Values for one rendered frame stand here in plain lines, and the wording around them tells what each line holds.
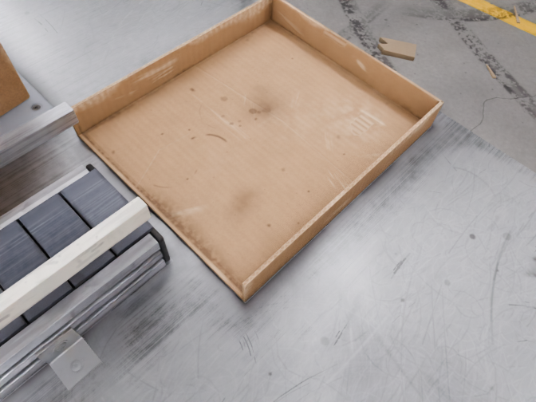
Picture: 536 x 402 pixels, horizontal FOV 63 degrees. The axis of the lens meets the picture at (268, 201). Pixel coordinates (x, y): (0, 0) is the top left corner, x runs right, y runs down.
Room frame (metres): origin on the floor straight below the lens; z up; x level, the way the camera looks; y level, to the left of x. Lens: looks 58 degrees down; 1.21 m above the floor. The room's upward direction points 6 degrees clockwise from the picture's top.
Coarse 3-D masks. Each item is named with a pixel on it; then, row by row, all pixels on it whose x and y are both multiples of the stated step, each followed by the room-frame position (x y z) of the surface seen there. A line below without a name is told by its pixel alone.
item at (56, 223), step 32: (64, 192) 0.19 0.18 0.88; (96, 192) 0.19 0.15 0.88; (32, 224) 0.16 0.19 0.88; (64, 224) 0.16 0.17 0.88; (96, 224) 0.16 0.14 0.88; (0, 256) 0.13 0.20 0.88; (32, 256) 0.13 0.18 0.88; (0, 288) 0.10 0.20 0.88; (64, 288) 0.11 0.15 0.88; (32, 320) 0.08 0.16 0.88
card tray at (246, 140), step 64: (192, 64) 0.41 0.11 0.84; (256, 64) 0.43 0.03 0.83; (320, 64) 0.44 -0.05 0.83; (128, 128) 0.31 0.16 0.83; (192, 128) 0.32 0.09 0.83; (256, 128) 0.32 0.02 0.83; (320, 128) 0.33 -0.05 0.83; (384, 128) 0.35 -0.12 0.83; (192, 192) 0.23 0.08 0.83; (256, 192) 0.24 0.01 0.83; (320, 192) 0.25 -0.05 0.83; (256, 256) 0.17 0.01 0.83
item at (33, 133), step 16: (48, 112) 0.21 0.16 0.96; (64, 112) 0.21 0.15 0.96; (16, 128) 0.19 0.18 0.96; (32, 128) 0.19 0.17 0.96; (48, 128) 0.20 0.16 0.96; (64, 128) 0.20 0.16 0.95; (0, 144) 0.18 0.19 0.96; (16, 144) 0.18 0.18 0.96; (32, 144) 0.18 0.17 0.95; (0, 160) 0.17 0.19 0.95
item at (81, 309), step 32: (0, 224) 0.16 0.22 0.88; (128, 256) 0.14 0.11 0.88; (160, 256) 0.15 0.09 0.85; (96, 288) 0.11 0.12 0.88; (128, 288) 0.13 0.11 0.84; (64, 320) 0.09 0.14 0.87; (96, 320) 0.10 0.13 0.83; (0, 352) 0.06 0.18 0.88; (32, 352) 0.06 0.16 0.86; (0, 384) 0.04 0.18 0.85
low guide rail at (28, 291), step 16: (128, 208) 0.16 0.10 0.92; (144, 208) 0.16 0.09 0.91; (112, 224) 0.15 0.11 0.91; (128, 224) 0.15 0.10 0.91; (80, 240) 0.13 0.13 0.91; (96, 240) 0.13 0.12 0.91; (112, 240) 0.14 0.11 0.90; (64, 256) 0.12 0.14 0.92; (80, 256) 0.12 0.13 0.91; (96, 256) 0.13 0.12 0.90; (32, 272) 0.10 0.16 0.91; (48, 272) 0.11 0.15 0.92; (64, 272) 0.11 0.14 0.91; (16, 288) 0.09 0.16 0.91; (32, 288) 0.09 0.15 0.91; (48, 288) 0.10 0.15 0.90; (0, 304) 0.08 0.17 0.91; (16, 304) 0.08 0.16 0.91; (32, 304) 0.09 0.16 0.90; (0, 320) 0.07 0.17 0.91
